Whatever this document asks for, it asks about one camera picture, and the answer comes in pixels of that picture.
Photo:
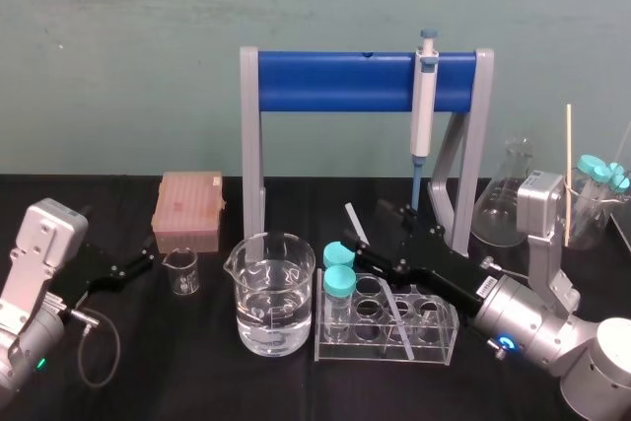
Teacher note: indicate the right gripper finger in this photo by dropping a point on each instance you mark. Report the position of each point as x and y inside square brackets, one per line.
[399, 219]
[377, 260]

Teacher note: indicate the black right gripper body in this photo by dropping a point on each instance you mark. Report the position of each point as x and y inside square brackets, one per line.
[443, 268]

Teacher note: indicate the black table cloth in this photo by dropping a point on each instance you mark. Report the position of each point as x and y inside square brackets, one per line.
[197, 371]

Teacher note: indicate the white and blue pipette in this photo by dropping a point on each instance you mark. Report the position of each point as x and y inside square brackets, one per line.
[422, 115]

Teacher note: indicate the large glass beaker with water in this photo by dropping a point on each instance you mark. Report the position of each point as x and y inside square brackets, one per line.
[271, 312]

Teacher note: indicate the glass conical flask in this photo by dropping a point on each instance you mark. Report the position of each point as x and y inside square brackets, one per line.
[503, 209]

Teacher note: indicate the blue and grey pipette stand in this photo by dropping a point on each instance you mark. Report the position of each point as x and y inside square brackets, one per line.
[335, 81]

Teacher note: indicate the small glass beaker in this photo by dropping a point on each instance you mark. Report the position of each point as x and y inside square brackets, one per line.
[181, 275]

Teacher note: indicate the clear glass stirring rod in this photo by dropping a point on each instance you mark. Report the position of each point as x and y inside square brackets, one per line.
[355, 222]

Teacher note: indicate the clear tube with teal cap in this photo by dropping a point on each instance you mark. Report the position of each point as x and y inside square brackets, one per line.
[339, 281]
[337, 253]
[619, 179]
[587, 163]
[601, 174]

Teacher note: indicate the glass beaker holding tubes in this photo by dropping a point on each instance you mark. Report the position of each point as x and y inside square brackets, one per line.
[589, 224]

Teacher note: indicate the clear acrylic tube rack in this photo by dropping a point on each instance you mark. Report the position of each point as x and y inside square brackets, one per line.
[434, 337]

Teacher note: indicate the pink pipette tip box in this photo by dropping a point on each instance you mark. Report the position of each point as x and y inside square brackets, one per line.
[187, 204]

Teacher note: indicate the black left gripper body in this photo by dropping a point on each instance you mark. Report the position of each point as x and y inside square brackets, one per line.
[91, 270]

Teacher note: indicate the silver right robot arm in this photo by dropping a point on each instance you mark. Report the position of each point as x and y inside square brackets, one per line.
[547, 322]

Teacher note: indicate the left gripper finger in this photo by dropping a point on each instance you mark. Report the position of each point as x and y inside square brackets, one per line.
[140, 249]
[132, 272]

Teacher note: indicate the thin wooden stick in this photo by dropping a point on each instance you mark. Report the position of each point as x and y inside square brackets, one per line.
[568, 145]

